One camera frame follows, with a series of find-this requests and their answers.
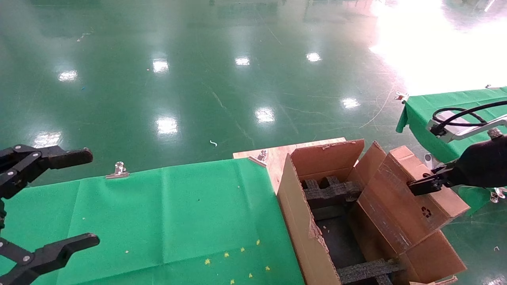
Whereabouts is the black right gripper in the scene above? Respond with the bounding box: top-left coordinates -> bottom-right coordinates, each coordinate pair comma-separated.
407,135 -> 507,196

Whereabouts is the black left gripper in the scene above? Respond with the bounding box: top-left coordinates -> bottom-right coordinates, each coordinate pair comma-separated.
0,144 -> 100,285

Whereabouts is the small brown cardboard box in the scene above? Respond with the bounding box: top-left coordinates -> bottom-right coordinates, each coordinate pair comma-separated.
356,145 -> 471,255

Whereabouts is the large open cardboard carton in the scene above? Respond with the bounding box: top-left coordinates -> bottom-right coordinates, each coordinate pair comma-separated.
276,139 -> 467,285

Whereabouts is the black foam insert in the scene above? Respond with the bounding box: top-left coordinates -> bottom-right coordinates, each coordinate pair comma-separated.
301,176 -> 363,210
337,258 -> 406,285

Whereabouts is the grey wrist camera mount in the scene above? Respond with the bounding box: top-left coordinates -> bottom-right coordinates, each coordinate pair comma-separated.
426,111 -> 507,144

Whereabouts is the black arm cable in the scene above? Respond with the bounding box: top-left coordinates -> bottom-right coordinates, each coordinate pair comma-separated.
432,101 -> 507,127

